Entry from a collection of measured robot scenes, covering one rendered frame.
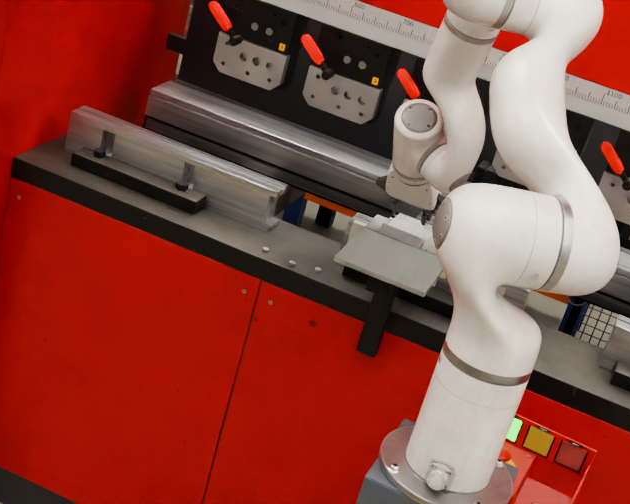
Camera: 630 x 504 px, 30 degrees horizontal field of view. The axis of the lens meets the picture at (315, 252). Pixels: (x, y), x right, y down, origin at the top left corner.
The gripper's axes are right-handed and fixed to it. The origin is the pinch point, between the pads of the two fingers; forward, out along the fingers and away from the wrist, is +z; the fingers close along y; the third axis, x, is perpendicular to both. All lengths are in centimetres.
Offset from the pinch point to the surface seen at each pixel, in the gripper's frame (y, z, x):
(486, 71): -4.7, -19.0, -22.5
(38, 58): 84, -3, 0
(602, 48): -23.2, -27.4, -29.6
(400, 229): 0.7, 2.7, 3.6
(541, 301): -21, 227, -105
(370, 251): 3.1, -2.0, 12.7
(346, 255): 6.0, -5.7, 17.0
